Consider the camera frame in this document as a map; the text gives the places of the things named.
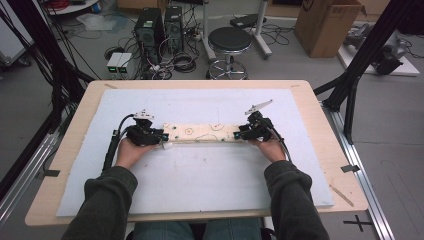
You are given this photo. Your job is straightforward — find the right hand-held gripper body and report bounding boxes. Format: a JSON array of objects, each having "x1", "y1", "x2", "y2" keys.
[{"x1": 240, "y1": 98, "x2": 276, "y2": 143}]

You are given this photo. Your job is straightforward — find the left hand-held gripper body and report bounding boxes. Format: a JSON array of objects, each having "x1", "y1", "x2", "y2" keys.
[{"x1": 125, "y1": 109, "x2": 165, "y2": 147}]

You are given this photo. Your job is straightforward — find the cream knitted towel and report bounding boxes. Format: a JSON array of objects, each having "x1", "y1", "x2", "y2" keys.
[{"x1": 159, "y1": 122, "x2": 243, "y2": 150}]

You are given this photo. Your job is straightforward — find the person's left hand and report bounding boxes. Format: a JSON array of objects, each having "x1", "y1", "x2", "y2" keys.
[{"x1": 114, "y1": 137, "x2": 158, "y2": 171}]

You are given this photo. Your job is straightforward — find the person's right hand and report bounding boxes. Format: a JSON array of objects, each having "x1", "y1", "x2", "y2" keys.
[{"x1": 249, "y1": 137, "x2": 287, "y2": 164}]

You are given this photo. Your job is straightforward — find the white foam mat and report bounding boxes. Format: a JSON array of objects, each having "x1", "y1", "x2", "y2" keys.
[{"x1": 55, "y1": 88, "x2": 334, "y2": 218}]

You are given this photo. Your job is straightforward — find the white power supply unit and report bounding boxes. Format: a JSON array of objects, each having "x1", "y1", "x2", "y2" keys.
[
  {"x1": 116, "y1": 52, "x2": 134, "y2": 75},
  {"x1": 106, "y1": 51, "x2": 124, "y2": 75}
]

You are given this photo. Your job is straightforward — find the black round stool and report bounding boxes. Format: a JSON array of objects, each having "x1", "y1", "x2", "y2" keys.
[{"x1": 206, "y1": 26, "x2": 254, "y2": 81}]

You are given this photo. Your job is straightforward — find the person's left leg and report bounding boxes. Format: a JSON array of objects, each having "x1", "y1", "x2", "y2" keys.
[{"x1": 133, "y1": 221, "x2": 193, "y2": 240}]

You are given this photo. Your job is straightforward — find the person's leg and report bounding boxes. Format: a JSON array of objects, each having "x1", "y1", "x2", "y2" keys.
[
  {"x1": 202, "y1": 217, "x2": 263, "y2": 240},
  {"x1": 133, "y1": 221, "x2": 193, "y2": 240}
]

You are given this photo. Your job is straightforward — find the person's right leg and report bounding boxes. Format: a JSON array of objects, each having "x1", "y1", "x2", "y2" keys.
[{"x1": 202, "y1": 217, "x2": 263, "y2": 240}]

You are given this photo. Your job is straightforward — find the white desk stand legs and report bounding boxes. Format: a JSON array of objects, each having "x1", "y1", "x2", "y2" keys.
[{"x1": 199, "y1": 0, "x2": 273, "y2": 62}]

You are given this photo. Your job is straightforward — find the black computer tower green label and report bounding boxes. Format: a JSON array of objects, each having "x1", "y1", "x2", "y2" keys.
[{"x1": 134, "y1": 7, "x2": 165, "y2": 57}]

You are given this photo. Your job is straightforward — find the thin wooden stick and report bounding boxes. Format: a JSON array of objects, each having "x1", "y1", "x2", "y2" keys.
[{"x1": 328, "y1": 183, "x2": 355, "y2": 208}]

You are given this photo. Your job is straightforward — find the flat black device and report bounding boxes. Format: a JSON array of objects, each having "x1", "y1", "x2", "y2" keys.
[{"x1": 229, "y1": 13, "x2": 268, "y2": 30}]

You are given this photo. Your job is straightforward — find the brown cardboard box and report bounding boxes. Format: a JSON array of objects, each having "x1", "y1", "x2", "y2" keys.
[{"x1": 293, "y1": 0, "x2": 368, "y2": 59}]

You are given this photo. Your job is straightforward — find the clear plastic bag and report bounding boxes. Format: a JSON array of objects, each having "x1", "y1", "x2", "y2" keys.
[{"x1": 75, "y1": 12, "x2": 118, "y2": 32}]

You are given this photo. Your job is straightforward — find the black tape cross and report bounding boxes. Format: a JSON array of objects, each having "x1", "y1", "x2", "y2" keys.
[{"x1": 342, "y1": 214, "x2": 373, "y2": 233}]

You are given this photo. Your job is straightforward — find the round white table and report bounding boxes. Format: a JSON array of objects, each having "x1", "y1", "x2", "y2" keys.
[{"x1": 42, "y1": 0, "x2": 102, "y2": 16}]

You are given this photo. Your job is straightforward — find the white board with black machine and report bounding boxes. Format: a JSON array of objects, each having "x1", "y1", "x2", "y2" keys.
[{"x1": 337, "y1": 22, "x2": 421, "y2": 78}]

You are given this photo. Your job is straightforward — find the white panel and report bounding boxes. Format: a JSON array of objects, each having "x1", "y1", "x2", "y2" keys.
[{"x1": 0, "y1": 0, "x2": 35, "y2": 68}]

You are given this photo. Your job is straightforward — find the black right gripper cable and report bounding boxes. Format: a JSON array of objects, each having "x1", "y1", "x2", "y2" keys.
[{"x1": 270, "y1": 127, "x2": 293, "y2": 164}]

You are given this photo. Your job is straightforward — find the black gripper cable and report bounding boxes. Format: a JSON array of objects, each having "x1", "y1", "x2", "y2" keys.
[
  {"x1": 270, "y1": 127, "x2": 293, "y2": 164},
  {"x1": 101, "y1": 113, "x2": 136, "y2": 173}
]

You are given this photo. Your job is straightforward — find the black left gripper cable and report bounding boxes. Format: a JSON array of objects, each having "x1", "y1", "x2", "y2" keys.
[{"x1": 101, "y1": 113, "x2": 136, "y2": 173}]

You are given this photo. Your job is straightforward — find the coiled black cables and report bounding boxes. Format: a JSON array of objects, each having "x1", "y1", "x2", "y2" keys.
[{"x1": 172, "y1": 51, "x2": 198, "y2": 74}]

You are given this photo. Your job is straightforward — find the aluminium rail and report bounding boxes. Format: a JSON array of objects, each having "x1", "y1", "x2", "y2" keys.
[
  {"x1": 320, "y1": 99, "x2": 397, "y2": 240},
  {"x1": 0, "y1": 132, "x2": 62, "y2": 228}
]

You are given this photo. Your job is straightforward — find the black metal frame stand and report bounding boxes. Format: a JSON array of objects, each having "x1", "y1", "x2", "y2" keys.
[{"x1": 313, "y1": 0, "x2": 424, "y2": 145}]

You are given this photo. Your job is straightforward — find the black metal frame with cables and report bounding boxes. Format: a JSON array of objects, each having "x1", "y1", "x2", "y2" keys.
[{"x1": 0, "y1": 0, "x2": 96, "y2": 201}]

